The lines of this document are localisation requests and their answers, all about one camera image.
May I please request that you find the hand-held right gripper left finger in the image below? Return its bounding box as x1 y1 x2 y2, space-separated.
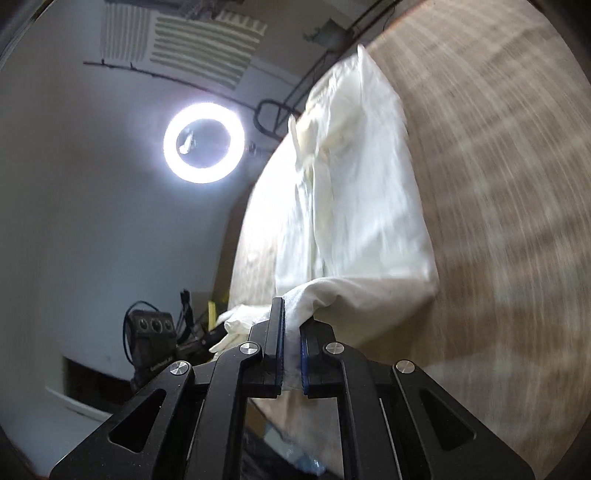
48 298 284 480

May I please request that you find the beige plaid blanket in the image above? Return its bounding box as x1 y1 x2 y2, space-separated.
228 0 591 480

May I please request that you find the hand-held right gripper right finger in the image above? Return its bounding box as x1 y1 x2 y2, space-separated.
299 320 537 480

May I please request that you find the white long-sleeved shirt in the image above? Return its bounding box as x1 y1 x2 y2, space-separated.
210 44 439 393

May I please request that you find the ring light on stand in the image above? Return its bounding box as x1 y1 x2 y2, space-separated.
163 102 246 184

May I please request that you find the small potted plant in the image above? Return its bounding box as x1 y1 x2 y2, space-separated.
302 18 352 49

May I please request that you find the green striped wall hanging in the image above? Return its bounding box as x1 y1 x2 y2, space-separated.
99 0 269 90

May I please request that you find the black metal clothes rack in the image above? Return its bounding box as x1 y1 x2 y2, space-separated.
83 0 402 139

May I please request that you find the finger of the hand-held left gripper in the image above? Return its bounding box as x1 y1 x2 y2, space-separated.
175 329 225 359

